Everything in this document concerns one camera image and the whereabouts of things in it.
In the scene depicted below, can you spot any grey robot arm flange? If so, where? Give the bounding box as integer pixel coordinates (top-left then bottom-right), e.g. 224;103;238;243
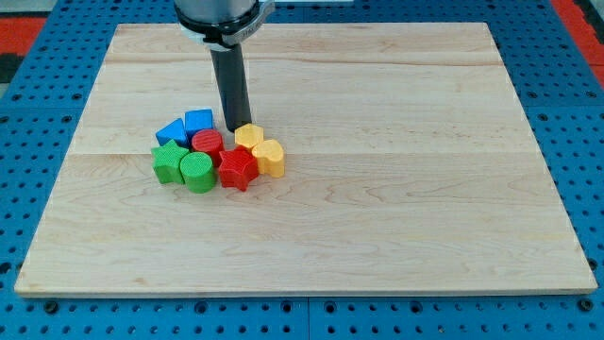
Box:
174;0;276;52

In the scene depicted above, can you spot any blue triangle block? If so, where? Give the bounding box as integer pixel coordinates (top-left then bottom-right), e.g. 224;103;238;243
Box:
156;118;189;148

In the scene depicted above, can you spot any yellow heart block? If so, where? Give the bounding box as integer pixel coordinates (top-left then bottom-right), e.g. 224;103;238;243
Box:
252;139;285;178

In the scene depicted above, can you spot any red star block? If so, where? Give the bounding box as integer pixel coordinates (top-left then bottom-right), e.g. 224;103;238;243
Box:
218;146;259;192

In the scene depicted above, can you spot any yellow hexagon block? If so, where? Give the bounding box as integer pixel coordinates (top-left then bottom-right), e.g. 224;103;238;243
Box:
234;124;264;151

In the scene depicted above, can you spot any red cylinder block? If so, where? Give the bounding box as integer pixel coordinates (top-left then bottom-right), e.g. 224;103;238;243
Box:
191;129;225;167

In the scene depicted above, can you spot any green cylinder block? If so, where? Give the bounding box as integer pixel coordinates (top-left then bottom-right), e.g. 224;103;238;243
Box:
180;152;216;194

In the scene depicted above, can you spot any light wooden board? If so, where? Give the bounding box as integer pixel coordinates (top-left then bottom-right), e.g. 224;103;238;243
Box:
14;23;597;298

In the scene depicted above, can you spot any blue cube block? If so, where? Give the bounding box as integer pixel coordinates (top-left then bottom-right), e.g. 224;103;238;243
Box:
184;109;214;139

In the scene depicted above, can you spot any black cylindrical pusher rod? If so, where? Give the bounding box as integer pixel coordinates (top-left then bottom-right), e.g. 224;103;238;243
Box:
210;44;252;132

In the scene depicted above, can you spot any green star block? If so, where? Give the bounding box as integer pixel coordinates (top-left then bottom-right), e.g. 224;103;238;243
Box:
151;140;190;184

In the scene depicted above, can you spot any blue perforated table panel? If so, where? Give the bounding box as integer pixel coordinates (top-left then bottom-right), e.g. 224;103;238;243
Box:
1;1;603;339

